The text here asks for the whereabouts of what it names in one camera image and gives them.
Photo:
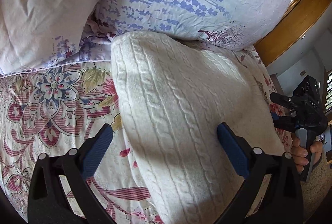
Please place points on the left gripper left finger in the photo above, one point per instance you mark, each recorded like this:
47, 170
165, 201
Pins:
47, 201

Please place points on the cream cable knit cardigan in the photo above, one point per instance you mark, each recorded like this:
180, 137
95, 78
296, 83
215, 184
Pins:
172, 99

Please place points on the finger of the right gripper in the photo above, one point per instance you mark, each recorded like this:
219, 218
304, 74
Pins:
282, 100
286, 123

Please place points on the wooden headboard frame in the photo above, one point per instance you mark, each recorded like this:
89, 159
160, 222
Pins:
298, 19

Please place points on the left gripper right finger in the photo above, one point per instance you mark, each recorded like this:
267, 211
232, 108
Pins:
283, 200

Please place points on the floral bed sheet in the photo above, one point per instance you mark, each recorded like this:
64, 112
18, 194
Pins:
53, 110

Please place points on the right human hand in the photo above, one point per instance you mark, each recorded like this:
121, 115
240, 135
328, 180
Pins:
299, 154

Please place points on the white pink wrinkled pillow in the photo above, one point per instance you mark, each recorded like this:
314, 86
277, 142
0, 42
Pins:
41, 33

